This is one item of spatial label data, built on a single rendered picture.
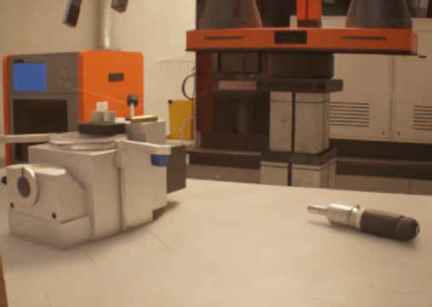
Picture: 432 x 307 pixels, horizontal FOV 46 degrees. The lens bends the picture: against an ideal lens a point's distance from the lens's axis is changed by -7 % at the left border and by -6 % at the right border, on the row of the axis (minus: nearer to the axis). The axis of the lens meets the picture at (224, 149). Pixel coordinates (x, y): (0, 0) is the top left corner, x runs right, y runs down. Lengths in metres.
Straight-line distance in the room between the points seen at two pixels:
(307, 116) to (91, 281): 0.82
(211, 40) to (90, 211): 0.77
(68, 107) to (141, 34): 1.87
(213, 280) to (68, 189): 0.17
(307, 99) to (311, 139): 0.09
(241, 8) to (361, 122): 0.95
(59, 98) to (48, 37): 2.24
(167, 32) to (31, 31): 1.15
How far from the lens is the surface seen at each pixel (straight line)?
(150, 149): 0.53
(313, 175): 1.20
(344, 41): 1.15
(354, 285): 0.46
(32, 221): 0.56
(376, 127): 2.09
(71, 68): 1.82
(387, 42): 1.13
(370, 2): 1.16
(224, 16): 1.26
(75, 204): 0.54
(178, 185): 0.70
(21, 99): 1.96
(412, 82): 2.07
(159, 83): 3.58
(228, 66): 2.20
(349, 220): 0.60
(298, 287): 0.45
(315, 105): 1.19
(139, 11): 3.67
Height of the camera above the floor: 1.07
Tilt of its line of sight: 9 degrees down
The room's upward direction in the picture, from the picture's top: straight up
